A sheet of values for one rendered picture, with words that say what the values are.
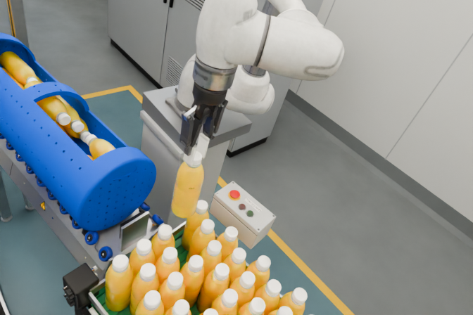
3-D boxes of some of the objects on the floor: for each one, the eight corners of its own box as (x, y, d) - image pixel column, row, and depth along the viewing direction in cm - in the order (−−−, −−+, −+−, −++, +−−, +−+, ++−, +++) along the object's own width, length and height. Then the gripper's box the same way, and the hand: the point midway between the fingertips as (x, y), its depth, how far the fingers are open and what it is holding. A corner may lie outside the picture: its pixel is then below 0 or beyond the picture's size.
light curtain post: (39, 147, 258) (-3, -137, 153) (43, 152, 255) (4, -134, 151) (31, 150, 253) (-18, -140, 149) (35, 155, 251) (-12, -137, 147)
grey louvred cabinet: (146, 38, 431) (158, -99, 342) (267, 142, 329) (329, -14, 240) (105, 43, 397) (105, -108, 308) (225, 160, 295) (279, -14, 206)
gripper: (224, 65, 83) (205, 139, 98) (171, 83, 72) (159, 164, 86) (248, 81, 80) (225, 155, 95) (196, 101, 69) (179, 182, 83)
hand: (196, 150), depth 88 cm, fingers closed on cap, 4 cm apart
